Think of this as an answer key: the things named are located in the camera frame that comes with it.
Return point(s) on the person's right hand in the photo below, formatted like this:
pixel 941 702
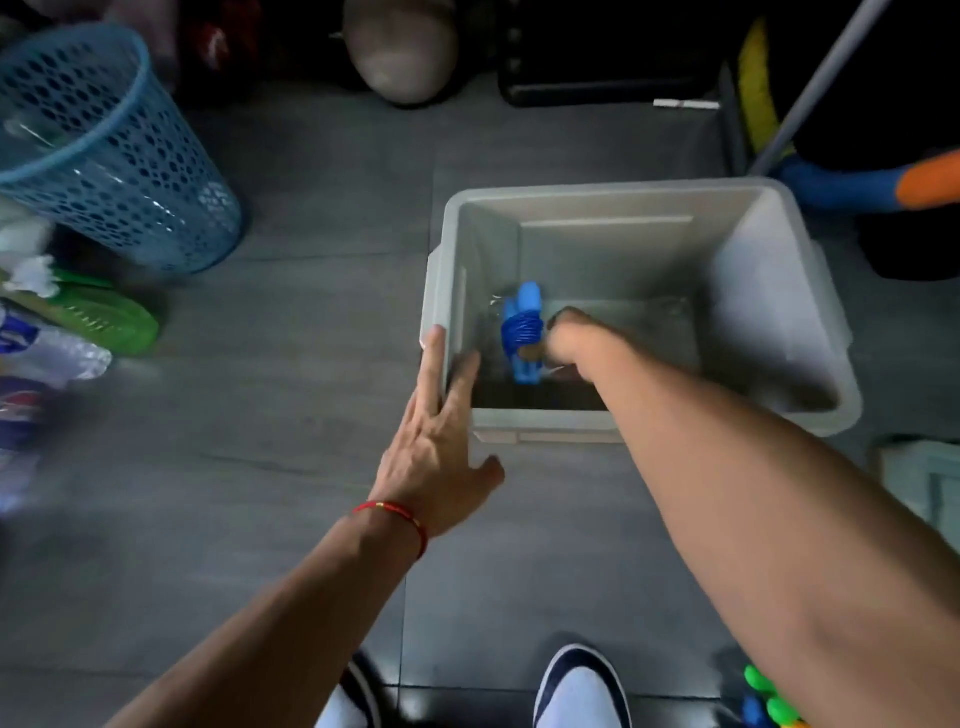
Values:
pixel 570 342

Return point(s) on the person's left hand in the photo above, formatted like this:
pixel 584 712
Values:
pixel 428 450

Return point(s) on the white plastic bin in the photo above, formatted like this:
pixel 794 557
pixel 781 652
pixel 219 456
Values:
pixel 780 270

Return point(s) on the person's right forearm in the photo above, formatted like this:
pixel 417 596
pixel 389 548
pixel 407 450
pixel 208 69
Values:
pixel 780 510

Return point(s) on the person's left forearm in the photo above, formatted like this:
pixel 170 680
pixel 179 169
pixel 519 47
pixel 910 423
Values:
pixel 270 638

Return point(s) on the white bin lid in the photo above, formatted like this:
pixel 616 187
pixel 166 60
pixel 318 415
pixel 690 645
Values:
pixel 927 480

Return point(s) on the black white left shoe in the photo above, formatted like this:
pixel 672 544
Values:
pixel 353 702

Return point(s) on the black white shoe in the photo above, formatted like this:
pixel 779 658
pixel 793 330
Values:
pixel 353 702
pixel 582 690

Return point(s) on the black white right shoe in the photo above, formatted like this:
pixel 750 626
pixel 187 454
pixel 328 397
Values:
pixel 582 690

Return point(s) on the yellow black case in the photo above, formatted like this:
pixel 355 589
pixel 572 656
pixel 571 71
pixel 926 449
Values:
pixel 615 53

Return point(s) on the multicoloured hula hoop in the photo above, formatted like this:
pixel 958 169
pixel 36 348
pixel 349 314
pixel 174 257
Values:
pixel 870 183

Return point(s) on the brown ball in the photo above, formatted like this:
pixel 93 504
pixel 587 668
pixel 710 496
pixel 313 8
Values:
pixel 402 45

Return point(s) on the green spray bottle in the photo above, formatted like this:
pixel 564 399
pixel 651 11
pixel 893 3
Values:
pixel 98 315

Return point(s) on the white metal pole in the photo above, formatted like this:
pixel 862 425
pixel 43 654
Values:
pixel 818 83

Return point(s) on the small plastic water bottle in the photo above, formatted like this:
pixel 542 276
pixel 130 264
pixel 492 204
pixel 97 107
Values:
pixel 53 357

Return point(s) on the blue mesh plastic basket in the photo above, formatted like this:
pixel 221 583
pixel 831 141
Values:
pixel 105 150

